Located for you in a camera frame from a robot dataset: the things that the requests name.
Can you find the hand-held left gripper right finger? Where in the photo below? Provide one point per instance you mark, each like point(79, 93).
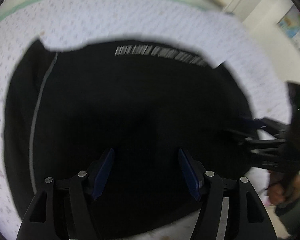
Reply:
point(188, 173)

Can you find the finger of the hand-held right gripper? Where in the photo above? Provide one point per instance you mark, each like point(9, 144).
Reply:
point(265, 152)
point(272, 128)

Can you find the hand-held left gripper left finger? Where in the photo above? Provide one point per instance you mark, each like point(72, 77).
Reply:
point(103, 172)

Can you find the black hooded jacket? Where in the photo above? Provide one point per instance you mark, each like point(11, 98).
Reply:
point(140, 105)

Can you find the person's right forearm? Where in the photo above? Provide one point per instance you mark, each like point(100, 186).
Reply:
point(297, 217)

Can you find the person's right hand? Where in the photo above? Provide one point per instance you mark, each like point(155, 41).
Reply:
point(275, 192)

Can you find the bed with floral cover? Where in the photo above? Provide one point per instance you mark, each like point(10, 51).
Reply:
point(115, 17)

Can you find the colourful wall map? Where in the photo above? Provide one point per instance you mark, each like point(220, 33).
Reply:
point(293, 28)

